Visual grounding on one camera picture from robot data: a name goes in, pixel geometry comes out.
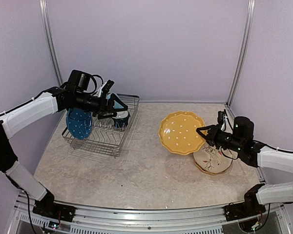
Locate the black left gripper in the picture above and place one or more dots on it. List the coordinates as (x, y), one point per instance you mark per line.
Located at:
(103, 107)

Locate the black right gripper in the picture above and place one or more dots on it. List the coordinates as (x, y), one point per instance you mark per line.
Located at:
(212, 135)

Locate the cream bird pattern plate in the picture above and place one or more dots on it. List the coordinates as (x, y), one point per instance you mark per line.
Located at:
(211, 161)

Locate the blue plate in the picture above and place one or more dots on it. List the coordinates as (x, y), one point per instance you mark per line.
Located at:
(79, 123)

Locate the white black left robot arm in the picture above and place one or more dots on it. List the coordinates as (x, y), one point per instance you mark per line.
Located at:
(81, 107)

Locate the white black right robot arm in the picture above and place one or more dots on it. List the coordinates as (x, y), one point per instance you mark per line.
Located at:
(255, 154)

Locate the light blue faceted cup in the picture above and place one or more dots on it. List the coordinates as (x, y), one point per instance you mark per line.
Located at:
(114, 101)

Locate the teal and white bowl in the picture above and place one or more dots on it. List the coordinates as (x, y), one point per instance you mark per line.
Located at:
(121, 119)

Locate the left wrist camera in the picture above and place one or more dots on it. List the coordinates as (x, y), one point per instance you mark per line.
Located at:
(104, 89)

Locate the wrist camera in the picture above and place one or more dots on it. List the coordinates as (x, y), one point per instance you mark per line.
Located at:
(104, 89)
(222, 119)

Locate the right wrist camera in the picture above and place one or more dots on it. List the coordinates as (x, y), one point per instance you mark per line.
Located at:
(222, 119)

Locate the steel wire dish rack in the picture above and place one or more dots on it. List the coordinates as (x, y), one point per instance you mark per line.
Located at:
(106, 137)

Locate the right aluminium frame post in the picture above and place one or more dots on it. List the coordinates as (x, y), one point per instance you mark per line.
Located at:
(243, 51)

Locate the aluminium frame post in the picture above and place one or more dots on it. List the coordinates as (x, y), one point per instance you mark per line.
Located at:
(49, 39)
(243, 51)

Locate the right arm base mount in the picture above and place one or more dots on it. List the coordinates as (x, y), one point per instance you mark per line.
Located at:
(240, 211)

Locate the front aluminium rail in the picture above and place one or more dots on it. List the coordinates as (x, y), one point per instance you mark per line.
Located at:
(99, 220)

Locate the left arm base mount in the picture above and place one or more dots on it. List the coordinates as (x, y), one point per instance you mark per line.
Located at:
(56, 211)

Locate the left aluminium frame post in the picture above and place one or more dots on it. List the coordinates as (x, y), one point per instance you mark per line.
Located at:
(49, 39)

